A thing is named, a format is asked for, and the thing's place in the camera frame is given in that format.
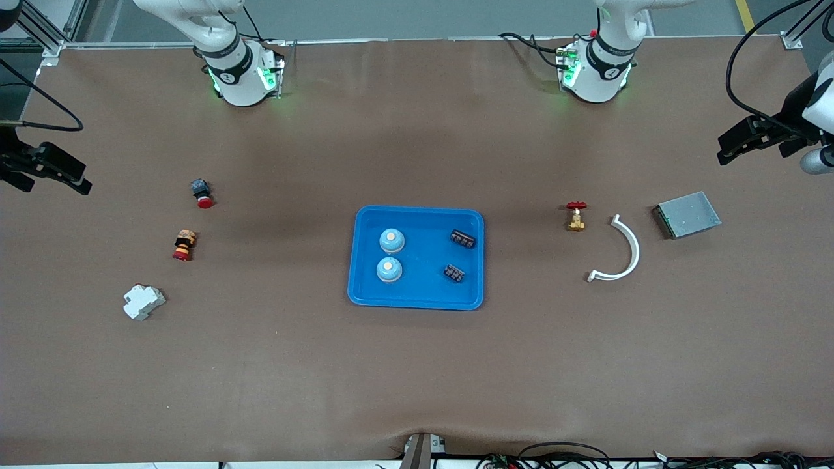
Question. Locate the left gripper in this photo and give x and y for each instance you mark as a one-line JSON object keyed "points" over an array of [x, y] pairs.
{"points": [[791, 113]]}

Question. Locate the black terminal block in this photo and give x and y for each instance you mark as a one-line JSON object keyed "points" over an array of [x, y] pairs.
{"points": [[454, 272], [462, 239]]}

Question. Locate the plain blue bell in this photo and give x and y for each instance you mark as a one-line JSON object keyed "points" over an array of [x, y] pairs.
{"points": [[391, 244]]}

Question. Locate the blue bell with black marks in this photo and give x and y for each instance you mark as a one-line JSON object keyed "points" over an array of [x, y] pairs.
{"points": [[389, 273]]}

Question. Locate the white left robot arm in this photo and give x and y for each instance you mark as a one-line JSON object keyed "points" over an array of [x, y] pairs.
{"points": [[596, 71]]}

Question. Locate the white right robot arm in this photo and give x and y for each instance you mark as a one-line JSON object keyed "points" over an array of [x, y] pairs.
{"points": [[241, 78]]}

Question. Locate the blue plastic tray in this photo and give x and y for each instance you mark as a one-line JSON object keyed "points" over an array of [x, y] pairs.
{"points": [[423, 293]]}

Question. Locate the grey metal box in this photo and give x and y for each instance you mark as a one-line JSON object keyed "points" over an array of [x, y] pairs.
{"points": [[690, 215]]}

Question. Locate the red push button black body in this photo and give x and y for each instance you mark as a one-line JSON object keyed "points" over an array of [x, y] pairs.
{"points": [[199, 189]]}

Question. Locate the red yellow emergency stop button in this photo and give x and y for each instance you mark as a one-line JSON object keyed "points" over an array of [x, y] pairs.
{"points": [[184, 246]]}

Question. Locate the white circuit breaker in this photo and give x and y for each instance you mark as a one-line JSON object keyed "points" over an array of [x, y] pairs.
{"points": [[140, 303]]}

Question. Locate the white curved plastic piece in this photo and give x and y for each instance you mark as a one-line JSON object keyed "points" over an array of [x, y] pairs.
{"points": [[636, 251]]}

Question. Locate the brown table mat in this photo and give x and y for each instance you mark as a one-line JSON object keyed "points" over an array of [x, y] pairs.
{"points": [[417, 378]]}

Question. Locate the metal table edge clamp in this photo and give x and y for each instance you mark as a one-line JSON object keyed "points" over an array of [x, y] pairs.
{"points": [[422, 451]]}

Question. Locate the aluminium frame strut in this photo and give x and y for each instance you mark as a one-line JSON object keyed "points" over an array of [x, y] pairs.
{"points": [[792, 42], [51, 49]]}

